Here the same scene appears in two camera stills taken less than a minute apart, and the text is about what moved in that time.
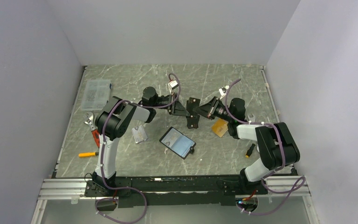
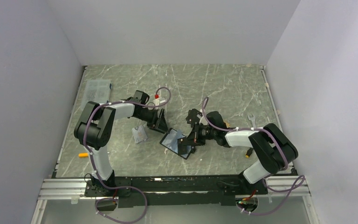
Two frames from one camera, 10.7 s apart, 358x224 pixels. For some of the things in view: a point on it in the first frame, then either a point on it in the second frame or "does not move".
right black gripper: (206, 110) to (192, 138)
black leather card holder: (177, 143) does not move
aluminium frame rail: (74, 188) does not move
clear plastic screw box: (96, 94) does not move
